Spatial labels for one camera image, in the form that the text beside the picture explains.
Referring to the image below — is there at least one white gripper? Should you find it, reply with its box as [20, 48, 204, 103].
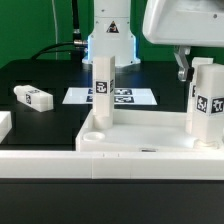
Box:
[142, 0, 224, 82]

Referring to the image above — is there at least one white desk tabletop tray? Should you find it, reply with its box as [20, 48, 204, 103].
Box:
[76, 109, 224, 152]

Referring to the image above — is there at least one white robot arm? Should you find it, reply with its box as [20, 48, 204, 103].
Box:
[83, 0, 224, 81]

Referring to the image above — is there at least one fiducial marker sheet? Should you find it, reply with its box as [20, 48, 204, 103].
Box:
[63, 87, 157, 105]

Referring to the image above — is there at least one white left fence block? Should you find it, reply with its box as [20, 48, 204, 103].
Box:
[0, 111, 12, 143]

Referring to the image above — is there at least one white front fence bar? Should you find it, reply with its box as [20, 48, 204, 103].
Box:
[0, 150, 224, 180]

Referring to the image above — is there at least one black cable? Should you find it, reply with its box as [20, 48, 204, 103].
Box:
[30, 0, 89, 61]

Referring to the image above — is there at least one white thin cable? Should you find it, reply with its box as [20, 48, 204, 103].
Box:
[51, 0, 59, 61]

